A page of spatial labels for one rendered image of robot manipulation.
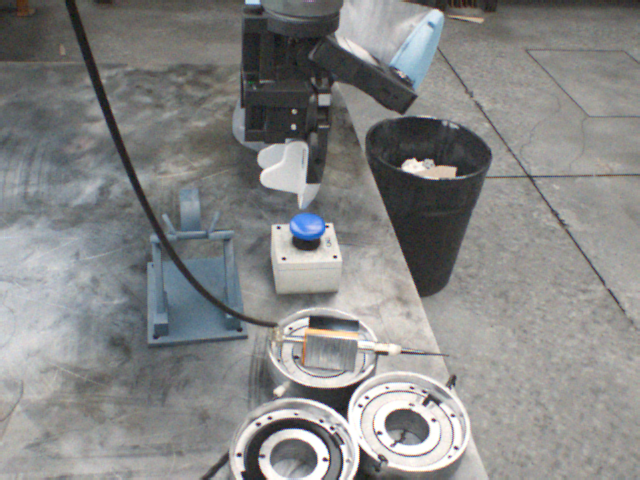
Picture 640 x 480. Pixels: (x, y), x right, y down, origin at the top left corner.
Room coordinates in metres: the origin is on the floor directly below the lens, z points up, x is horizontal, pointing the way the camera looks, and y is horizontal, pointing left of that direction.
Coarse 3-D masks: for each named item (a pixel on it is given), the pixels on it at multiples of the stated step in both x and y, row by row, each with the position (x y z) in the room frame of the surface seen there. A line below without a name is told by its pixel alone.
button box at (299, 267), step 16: (288, 224) 0.64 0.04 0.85; (272, 240) 0.63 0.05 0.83; (288, 240) 0.61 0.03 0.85; (320, 240) 0.61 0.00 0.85; (336, 240) 0.62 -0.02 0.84; (272, 256) 0.62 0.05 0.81; (288, 256) 0.59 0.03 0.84; (304, 256) 0.59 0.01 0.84; (320, 256) 0.59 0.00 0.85; (336, 256) 0.59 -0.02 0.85; (288, 272) 0.57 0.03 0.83; (304, 272) 0.58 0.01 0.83; (320, 272) 0.58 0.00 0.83; (336, 272) 0.58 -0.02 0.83; (288, 288) 0.57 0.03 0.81; (304, 288) 0.58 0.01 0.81; (320, 288) 0.58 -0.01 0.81; (336, 288) 0.59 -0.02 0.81
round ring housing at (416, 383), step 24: (384, 384) 0.43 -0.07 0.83; (408, 384) 0.43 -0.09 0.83; (432, 384) 0.43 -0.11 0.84; (360, 408) 0.40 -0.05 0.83; (384, 408) 0.40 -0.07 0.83; (408, 408) 0.41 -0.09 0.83; (456, 408) 0.41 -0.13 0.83; (360, 432) 0.37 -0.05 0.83; (384, 432) 0.38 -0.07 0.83; (432, 432) 0.38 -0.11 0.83; (456, 432) 0.38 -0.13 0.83; (360, 456) 0.35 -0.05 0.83; (408, 456) 0.36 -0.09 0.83; (456, 456) 0.35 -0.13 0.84
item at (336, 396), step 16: (288, 320) 0.50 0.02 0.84; (304, 320) 0.51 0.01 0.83; (368, 336) 0.49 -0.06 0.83; (272, 352) 0.45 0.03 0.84; (272, 368) 0.44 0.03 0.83; (304, 368) 0.44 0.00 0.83; (320, 368) 0.44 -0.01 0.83; (368, 368) 0.44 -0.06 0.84; (288, 384) 0.42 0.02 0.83; (304, 384) 0.41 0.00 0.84; (336, 384) 0.42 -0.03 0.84; (352, 384) 0.42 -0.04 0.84; (320, 400) 0.41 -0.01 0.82; (336, 400) 0.41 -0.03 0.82
